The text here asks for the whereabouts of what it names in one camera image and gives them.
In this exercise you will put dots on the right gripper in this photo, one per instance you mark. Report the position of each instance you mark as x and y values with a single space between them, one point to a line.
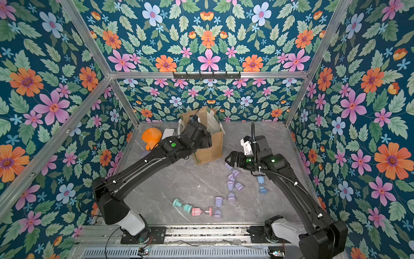
234 158

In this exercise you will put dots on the purple hourglass pair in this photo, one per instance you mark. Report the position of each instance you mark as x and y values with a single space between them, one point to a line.
233 187

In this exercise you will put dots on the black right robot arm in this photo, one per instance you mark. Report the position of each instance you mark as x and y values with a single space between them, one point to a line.
320 236

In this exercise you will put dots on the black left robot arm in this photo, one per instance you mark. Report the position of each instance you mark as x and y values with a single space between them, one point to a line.
110 192

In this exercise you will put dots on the purple hourglass front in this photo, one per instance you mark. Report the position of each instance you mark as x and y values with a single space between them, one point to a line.
218 206

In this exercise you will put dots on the blue hourglass right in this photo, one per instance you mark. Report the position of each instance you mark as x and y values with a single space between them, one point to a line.
261 181

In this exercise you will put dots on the pink hourglass front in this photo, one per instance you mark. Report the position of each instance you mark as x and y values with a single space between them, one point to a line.
196 211

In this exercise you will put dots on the teal hourglass front left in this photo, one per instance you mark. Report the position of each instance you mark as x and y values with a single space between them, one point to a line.
180 204

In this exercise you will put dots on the white rectangular box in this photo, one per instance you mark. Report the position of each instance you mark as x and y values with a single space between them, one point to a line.
168 132

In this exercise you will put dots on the orange plush toy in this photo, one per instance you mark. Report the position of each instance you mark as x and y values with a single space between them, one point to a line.
151 137

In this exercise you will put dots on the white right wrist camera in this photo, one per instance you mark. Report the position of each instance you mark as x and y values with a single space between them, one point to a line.
246 144

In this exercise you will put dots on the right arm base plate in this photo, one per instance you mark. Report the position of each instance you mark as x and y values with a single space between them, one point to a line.
274 230

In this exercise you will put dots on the black hook rail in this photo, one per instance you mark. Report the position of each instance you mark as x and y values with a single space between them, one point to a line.
207 75

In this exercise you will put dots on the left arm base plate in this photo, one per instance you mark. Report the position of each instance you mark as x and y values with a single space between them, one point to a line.
150 234

